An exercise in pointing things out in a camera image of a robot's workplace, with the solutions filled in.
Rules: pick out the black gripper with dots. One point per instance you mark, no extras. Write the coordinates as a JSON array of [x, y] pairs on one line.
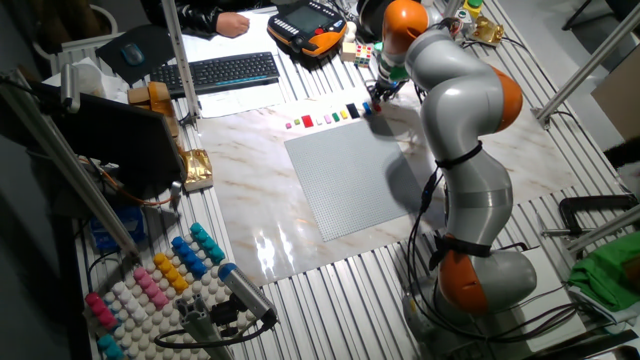
[[387, 89]]

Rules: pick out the red Lego brick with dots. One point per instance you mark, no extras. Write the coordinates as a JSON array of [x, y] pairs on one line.
[[377, 108]]

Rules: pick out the blue Lego brick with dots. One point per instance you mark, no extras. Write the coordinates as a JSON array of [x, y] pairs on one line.
[[367, 108]]

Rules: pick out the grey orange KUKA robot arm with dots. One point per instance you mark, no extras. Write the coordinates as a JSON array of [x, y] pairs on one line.
[[465, 100]]

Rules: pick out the black jacket sleeve forearm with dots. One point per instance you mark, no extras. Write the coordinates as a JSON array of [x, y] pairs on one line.
[[195, 15]]

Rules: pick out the black flat Lego plate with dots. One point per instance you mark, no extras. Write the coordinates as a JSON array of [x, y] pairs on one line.
[[353, 111]]

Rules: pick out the green Lego brick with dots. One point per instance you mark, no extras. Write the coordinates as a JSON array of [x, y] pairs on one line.
[[336, 117]]

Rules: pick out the pink Lego brick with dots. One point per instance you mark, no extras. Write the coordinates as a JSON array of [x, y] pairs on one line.
[[328, 119]]

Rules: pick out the red flat Lego plate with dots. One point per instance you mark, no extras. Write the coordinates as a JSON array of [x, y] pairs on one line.
[[307, 121]]

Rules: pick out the grey Lego baseplate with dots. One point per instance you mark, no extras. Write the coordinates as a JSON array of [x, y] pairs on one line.
[[340, 175]]

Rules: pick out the person bare hand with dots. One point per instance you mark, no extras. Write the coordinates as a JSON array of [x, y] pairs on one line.
[[232, 24]]

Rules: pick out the Rubik's cube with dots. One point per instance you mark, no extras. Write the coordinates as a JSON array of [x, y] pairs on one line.
[[363, 56]]

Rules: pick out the wooden cube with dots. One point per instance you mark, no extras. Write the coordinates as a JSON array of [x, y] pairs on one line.
[[348, 51]]

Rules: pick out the white rounded figurine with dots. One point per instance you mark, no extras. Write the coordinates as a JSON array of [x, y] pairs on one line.
[[351, 31]]

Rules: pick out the large black round spool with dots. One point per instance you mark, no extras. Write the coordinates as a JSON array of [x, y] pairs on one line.
[[367, 20]]

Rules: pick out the black orange teach pendant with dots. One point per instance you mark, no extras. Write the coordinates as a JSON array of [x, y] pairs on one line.
[[305, 22]]

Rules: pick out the gold foil wrapped object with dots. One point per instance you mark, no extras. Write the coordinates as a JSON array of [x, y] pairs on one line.
[[487, 31]]

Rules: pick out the yellow green emergency stop button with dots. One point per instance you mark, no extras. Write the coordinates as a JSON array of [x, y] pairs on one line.
[[472, 7]]

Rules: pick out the white printed paper sheet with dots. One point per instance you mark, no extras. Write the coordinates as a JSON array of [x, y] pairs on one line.
[[240, 102]]

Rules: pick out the white printed booklet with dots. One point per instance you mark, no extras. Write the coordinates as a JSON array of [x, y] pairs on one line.
[[250, 45]]

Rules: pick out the black keyboard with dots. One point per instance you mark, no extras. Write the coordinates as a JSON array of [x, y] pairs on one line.
[[220, 70]]

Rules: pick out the marble pattern table mat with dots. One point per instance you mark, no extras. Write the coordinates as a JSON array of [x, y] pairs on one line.
[[250, 200]]

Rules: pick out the gold foil bag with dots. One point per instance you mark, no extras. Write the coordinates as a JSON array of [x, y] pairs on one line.
[[196, 170]]

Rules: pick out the long teal foam block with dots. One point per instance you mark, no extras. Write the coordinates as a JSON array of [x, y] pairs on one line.
[[207, 243]]

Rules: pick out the black mouse pad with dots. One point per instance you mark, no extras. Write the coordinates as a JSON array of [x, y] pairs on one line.
[[150, 45]]

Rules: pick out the black clamp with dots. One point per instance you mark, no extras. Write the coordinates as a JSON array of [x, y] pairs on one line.
[[595, 201]]

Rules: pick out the brown cardboard box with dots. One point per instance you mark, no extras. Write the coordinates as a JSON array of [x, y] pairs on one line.
[[620, 100]]

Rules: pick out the blue foam block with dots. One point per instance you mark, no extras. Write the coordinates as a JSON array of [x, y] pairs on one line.
[[189, 257]]

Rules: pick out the dark computer mouse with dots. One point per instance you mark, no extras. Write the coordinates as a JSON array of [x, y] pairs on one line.
[[133, 54]]

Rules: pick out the white studded foam board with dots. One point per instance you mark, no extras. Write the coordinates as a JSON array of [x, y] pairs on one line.
[[210, 290]]

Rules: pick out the black monitor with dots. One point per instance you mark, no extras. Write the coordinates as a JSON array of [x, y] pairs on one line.
[[115, 140]]

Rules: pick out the yellow foam block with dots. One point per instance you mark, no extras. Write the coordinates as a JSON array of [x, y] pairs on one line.
[[171, 273]]

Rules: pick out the white chair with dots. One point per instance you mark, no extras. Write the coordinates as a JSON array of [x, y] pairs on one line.
[[107, 17]]

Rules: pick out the green cloth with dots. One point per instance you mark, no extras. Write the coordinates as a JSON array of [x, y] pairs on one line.
[[605, 272]]

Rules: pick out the white plastic bag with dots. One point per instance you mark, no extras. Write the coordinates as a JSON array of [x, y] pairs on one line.
[[95, 80]]

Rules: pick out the short aluminium extrusion piece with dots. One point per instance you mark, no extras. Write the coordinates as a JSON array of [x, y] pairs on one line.
[[202, 327]]

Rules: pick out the blue packet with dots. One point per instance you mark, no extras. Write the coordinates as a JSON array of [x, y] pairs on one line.
[[117, 230]]

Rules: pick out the pink foam block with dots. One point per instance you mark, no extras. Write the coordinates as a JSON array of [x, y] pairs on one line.
[[151, 288]]

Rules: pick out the long diagonal aluminium bar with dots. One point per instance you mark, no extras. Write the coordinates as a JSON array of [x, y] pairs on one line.
[[75, 170]]

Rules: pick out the white foam block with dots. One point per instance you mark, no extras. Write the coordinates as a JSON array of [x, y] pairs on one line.
[[130, 303]]

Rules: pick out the magenta foam block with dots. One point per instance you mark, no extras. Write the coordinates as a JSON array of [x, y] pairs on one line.
[[102, 311]]

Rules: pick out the short teal foam block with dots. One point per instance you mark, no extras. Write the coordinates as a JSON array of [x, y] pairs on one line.
[[110, 347]]

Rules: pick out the aluminium frame post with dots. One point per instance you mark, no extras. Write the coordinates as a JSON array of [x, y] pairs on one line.
[[585, 67], [180, 60]]

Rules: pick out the grey camera blue cap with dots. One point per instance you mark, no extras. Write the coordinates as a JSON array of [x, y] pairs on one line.
[[245, 290]]

